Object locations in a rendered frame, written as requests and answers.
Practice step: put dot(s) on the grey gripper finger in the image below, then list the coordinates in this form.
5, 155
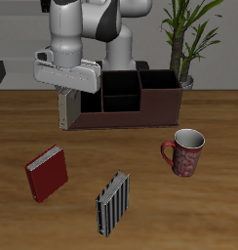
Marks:
60, 89
73, 93

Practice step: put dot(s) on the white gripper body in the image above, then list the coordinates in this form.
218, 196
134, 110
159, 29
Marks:
69, 76

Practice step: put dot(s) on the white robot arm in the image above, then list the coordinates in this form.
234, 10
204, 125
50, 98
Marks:
65, 29

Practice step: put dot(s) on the red book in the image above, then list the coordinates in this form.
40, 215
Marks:
47, 175

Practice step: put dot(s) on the dark brown desk caddy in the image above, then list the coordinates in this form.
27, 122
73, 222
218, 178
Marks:
160, 104

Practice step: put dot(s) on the black and white striped book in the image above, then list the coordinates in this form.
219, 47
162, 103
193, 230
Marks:
114, 205

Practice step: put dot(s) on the green pot plant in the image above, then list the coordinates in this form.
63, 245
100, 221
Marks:
178, 45

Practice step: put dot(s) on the red and white patterned mug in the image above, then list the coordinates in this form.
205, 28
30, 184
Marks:
186, 156

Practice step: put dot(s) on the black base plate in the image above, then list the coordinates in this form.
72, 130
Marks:
142, 65

